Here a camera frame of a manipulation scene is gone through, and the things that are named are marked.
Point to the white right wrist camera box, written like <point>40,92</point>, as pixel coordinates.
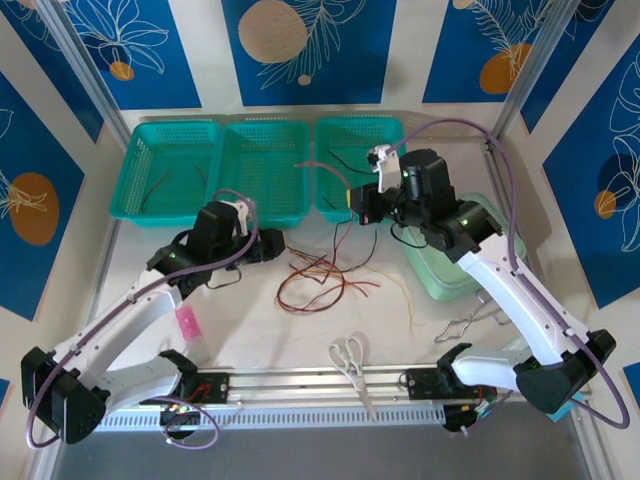
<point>386,165</point>

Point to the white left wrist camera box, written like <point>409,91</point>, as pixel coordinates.
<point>244,215</point>

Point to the black controller board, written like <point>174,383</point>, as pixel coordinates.
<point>462,417</point>
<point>180,420</point>

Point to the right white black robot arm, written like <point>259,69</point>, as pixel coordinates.
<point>510,300</point>

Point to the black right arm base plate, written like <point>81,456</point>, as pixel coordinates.
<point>422,384</point>

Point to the mint green zip case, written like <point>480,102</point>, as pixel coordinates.
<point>430,270</point>

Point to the pink capped clear tube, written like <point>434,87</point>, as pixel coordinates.
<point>189,322</point>

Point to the aluminium frame post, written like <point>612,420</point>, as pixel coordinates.
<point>525,75</point>
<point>85,65</point>

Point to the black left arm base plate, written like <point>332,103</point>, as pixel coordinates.
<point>215,387</point>

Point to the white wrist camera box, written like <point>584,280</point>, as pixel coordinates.
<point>244,215</point>
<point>386,165</point>

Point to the light blue paper packet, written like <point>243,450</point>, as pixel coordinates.
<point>562,407</point>

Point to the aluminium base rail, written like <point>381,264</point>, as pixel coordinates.
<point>300,382</point>

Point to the teal plastic basket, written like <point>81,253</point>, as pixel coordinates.
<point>260,170</point>
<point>340,140</point>
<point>165,155</point>

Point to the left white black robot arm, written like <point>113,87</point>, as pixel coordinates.
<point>125,315</point>

